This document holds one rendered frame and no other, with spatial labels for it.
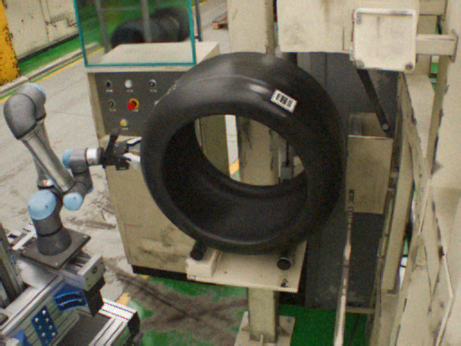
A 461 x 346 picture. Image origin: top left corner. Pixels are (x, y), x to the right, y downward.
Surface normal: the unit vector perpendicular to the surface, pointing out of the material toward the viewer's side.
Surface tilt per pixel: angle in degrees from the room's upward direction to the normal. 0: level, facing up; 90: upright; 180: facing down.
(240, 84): 43
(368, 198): 90
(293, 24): 90
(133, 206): 90
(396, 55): 72
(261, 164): 90
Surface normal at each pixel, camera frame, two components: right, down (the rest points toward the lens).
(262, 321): -0.25, 0.51
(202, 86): -0.39, -0.29
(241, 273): -0.07, -0.86
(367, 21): -0.26, 0.22
